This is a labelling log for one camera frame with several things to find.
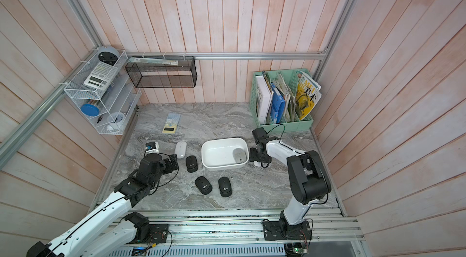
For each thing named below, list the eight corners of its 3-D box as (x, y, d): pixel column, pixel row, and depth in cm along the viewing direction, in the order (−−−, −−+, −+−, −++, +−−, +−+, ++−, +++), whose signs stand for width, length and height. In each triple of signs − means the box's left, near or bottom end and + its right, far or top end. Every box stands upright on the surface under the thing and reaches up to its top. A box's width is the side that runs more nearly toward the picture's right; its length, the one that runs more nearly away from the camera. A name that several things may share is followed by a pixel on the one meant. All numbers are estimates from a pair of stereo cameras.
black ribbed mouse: (187, 173, 92) (186, 171, 90) (186, 158, 98) (185, 156, 96) (198, 171, 93) (198, 169, 91) (196, 156, 99) (196, 154, 97)
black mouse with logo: (218, 197, 85) (218, 195, 83) (219, 178, 91) (218, 176, 88) (232, 197, 85) (232, 195, 83) (231, 178, 91) (231, 176, 88)
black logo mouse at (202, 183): (204, 197, 85) (203, 195, 82) (193, 183, 89) (192, 181, 87) (214, 189, 87) (213, 187, 85) (203, 176, 92) (202, 173, 89)
